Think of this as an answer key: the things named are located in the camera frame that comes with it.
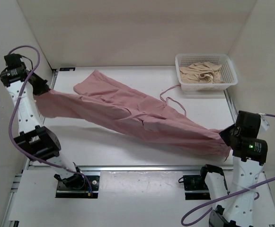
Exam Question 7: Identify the pink trousers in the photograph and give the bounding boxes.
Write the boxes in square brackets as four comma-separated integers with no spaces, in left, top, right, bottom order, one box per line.
[35,70,231,157]

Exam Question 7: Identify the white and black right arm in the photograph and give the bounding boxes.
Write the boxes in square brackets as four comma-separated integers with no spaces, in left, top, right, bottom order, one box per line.
[198,122,267,227]

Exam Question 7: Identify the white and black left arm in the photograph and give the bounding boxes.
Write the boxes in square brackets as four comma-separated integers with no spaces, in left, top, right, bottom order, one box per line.
[0,66,87,190]

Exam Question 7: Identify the beige trousers in basket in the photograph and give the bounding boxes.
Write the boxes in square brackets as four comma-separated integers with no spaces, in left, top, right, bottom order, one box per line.
[179,62,225,84]

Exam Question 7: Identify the white perforated plastic basket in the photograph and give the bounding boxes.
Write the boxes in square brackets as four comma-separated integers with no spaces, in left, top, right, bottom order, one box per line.
[175,53,238,92]

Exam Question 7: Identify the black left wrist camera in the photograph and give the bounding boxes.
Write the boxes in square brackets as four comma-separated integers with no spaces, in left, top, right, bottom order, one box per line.
[4,53,26,70]

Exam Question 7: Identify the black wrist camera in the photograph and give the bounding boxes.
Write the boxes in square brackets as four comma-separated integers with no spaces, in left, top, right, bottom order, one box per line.
[4,53,26,70]
[234,111,270,138]

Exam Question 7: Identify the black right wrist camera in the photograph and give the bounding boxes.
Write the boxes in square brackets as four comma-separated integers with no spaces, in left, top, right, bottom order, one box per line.
[234,111,270,138]

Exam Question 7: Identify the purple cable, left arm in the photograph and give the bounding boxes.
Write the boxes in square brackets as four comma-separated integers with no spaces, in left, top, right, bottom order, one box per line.
[9,45,93,190]

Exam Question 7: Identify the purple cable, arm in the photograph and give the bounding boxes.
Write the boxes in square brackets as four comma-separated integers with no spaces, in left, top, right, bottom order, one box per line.
[181,113,275,226]
[9,45,93,190]

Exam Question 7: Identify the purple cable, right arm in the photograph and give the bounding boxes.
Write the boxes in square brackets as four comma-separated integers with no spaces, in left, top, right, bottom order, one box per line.
[181,113,275,226]

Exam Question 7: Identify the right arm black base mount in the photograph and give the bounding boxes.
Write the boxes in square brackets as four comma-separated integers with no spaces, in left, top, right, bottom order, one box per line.
[178,175,211,201]

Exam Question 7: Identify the aluminium frame rail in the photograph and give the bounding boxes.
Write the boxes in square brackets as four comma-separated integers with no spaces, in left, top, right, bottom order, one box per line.
[0,68,57,227]

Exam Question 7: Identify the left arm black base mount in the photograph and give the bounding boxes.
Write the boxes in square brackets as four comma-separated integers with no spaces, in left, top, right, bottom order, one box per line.
[54,175,100,199]

